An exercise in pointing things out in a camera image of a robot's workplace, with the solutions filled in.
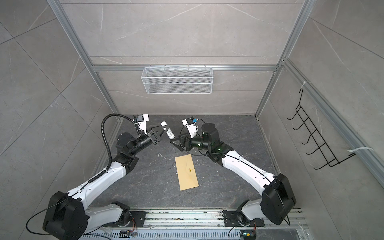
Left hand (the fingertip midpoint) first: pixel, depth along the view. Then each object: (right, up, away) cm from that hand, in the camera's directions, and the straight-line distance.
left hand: (168, 124), depth 67 cm
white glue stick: (0, -4, +1) cm, 4 cm away
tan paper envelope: (+7, -31, +21) cm, 38 cm away
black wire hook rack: (+68, -12, -5) cm, 69 cm away
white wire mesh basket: (0, +31, +33) cm, 45 cm away
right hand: (+2, -6, +3) cm, 8 cm away
